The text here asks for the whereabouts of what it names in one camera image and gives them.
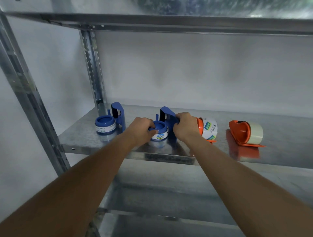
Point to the person's right forearm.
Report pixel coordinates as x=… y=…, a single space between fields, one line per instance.
x=244 y=193

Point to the person's left hand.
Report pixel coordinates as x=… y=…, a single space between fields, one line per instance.
x=141 y=131

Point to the person's right hand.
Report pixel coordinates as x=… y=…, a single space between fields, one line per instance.
x=187 y=127

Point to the orange tape dispenser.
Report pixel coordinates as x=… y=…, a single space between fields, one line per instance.
x=238 y=133
x=200 y=125

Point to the person's left forearm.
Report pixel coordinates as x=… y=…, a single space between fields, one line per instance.
x=61 y=193

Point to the galvanized metal shelving rack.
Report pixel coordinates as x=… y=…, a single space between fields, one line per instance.
x=281 y=136

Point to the white tape core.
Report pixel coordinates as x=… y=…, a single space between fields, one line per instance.
x=105 y=129
x=160 y=136
x=210 y=128

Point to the blue tape dispenser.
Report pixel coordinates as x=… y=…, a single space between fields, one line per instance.
x=168 y=117
x=105 y=120

